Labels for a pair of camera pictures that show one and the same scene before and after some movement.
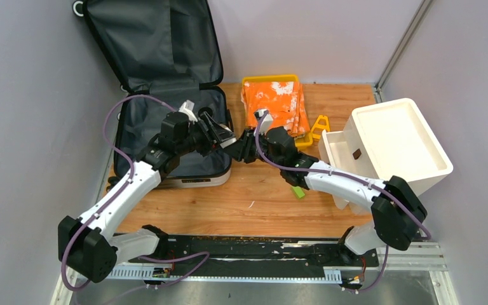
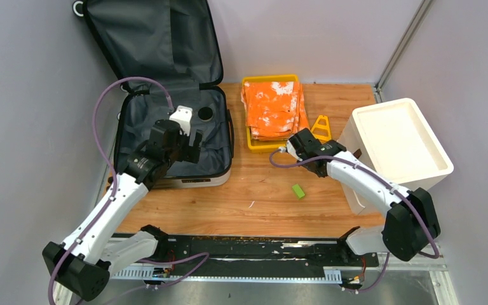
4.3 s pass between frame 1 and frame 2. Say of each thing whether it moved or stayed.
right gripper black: moved
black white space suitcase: stayed
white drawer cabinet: stayed
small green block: stayed
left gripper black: moved
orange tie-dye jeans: stayed
